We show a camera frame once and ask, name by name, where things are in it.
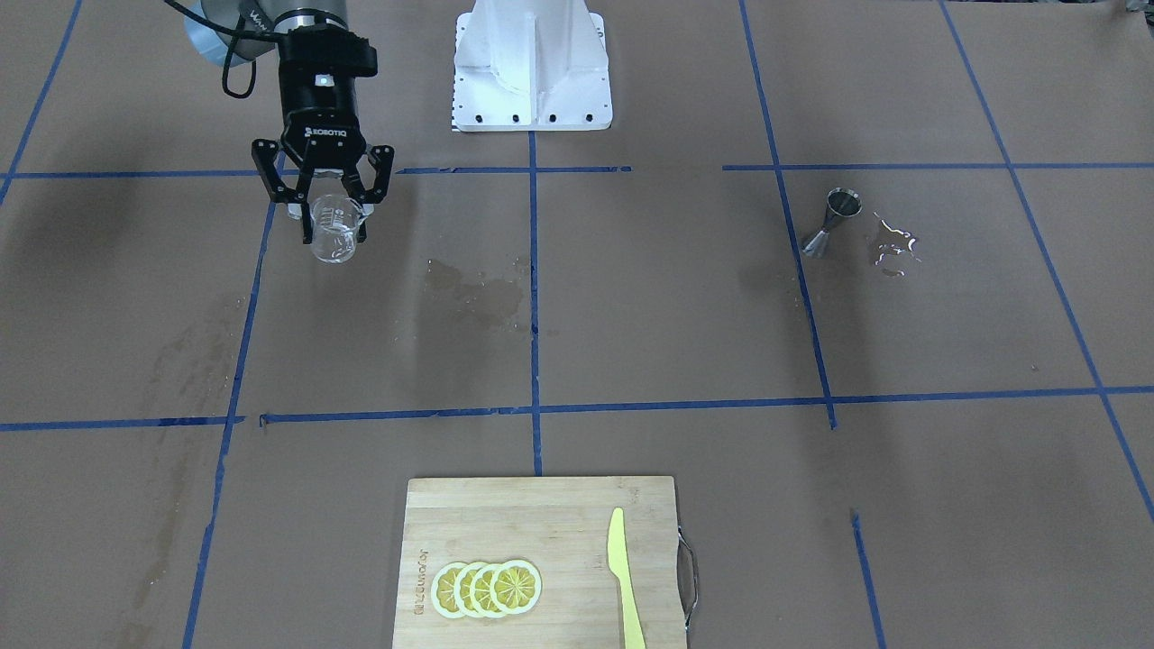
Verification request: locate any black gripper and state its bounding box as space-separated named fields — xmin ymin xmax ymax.
xmin=252 ymin=64 xmax=396 ymax=245

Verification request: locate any clear glass beaker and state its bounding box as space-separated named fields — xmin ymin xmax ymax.
xmin=309 ymin=194 xmax=367 ymax=264

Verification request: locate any steel jigger measuring cup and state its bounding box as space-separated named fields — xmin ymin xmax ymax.
xmin=801 ymin=187 xmax=862 ymax=259

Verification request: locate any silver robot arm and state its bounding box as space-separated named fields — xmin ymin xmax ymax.
xmin=168 ymin=1 xmax=395 ymax=245

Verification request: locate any bamboo cutting board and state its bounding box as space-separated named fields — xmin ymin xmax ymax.
xmin=392 ymin=476 xmax=688 ymax=648

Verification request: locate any lemon slice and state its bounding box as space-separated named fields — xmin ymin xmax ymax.
xmin=432 ymin=562 xmax=466 ymax=619
xmin=469 ymin=564 xmax=505 ymax=619
xmin=490 ymin=559 xmax=544 ymax=616
xmin=454 ymin=562 xmax=485 ymax=617

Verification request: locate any yellow plastic knife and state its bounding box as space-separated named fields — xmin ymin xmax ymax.
xmin=606 ymin=507 xmax=646 ymax=648

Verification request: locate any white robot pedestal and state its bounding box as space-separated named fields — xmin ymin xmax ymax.
xmin=451 ymin=1 xmax=614 ymax=133

